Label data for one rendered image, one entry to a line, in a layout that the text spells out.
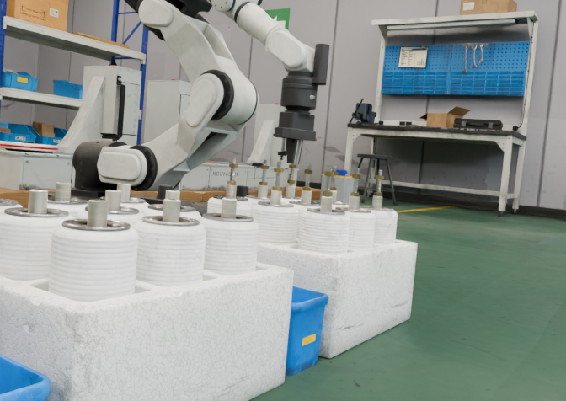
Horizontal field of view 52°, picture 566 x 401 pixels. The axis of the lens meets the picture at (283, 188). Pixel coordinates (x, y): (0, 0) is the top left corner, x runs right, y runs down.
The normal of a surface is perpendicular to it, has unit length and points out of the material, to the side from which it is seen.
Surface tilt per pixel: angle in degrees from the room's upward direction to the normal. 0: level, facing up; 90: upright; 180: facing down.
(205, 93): 90
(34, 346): 90
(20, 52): 90
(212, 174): 90
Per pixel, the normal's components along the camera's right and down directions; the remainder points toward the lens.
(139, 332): 0.82, 0.10
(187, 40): -0.33, 0.38
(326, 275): -0.55, 0.00
